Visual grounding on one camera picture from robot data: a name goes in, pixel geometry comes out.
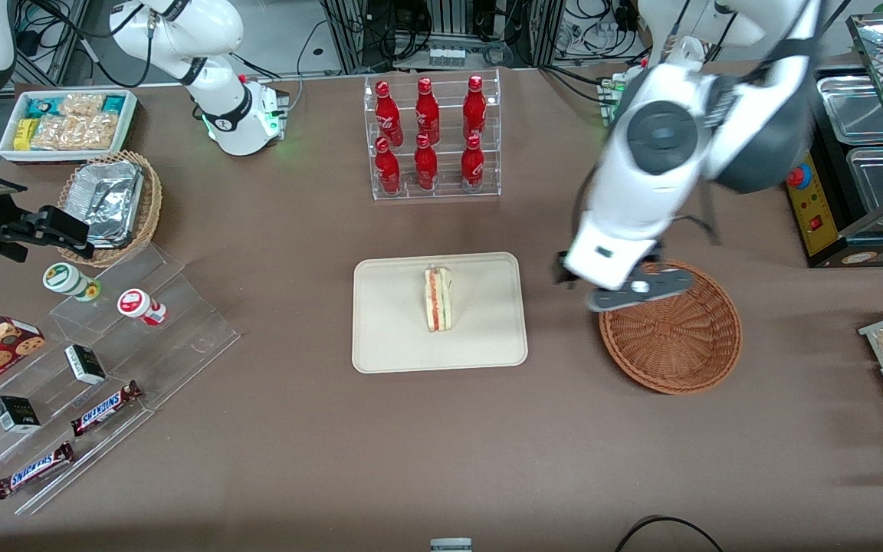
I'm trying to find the cream plastic serving tray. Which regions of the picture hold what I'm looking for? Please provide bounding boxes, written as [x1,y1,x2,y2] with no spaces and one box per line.
[352,252,529,374]

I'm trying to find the white power strip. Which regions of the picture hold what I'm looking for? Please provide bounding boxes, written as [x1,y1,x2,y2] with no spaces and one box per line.
[426,45,468,69]

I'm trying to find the red cola bottle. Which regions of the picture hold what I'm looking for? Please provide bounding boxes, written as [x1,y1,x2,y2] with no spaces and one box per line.
[374,80,405,148]
[460,134,486,193]
[374,136,402,196]
[415,77,442,146]
[413,133,439,192]
[462,74,487,143]

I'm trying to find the black heated display case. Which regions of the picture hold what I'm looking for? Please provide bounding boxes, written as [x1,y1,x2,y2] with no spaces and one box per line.
[783,11,883,270]

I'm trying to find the brown round wicker basket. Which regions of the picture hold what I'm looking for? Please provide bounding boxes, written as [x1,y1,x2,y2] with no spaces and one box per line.
[599,259,743,396]

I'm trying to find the clear acrylic bottle rack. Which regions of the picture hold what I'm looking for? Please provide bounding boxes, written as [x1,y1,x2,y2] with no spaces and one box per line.
[363,68,502,202]

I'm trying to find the brown Snickers bar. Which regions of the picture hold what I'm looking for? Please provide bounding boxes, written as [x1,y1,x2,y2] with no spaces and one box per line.
[69,380,144,439]
[0,441,75,501]

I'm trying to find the red lid yogurt cup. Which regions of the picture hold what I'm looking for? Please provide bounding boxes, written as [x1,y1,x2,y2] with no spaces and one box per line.
[117,287,168,327]

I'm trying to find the green lid yogurt cup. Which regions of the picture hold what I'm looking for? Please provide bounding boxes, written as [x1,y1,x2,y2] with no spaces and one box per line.
[42,261,103,303]

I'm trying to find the small black carton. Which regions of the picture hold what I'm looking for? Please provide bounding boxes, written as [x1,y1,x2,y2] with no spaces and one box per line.
[64,344,108,386]
[0,395,42,435]

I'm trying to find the white rectangular snack bin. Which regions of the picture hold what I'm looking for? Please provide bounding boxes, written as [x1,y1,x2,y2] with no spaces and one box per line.
[0,89,139,165]

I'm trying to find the clear acrylic stepped display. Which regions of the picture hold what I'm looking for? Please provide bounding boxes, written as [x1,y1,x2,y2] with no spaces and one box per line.
[0,243,241,517]

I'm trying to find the black cable loop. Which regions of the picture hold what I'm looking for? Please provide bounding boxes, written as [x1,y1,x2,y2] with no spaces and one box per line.
[613,515,727,552]

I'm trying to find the triangle sandwich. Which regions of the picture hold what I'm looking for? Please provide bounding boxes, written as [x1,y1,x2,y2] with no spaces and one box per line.
[422,264,454,334]

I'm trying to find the light tan wicker basket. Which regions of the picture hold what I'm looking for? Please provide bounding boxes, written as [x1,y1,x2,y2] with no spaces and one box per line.
[56,149,163,268]

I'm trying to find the silver foil packets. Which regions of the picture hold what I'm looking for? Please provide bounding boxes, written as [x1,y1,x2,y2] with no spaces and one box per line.
[67,160,145,249]

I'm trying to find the clear cracker bag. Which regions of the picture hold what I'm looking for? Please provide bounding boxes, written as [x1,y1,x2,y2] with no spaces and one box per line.
[58,93,106,118]
[31,113,119,152]

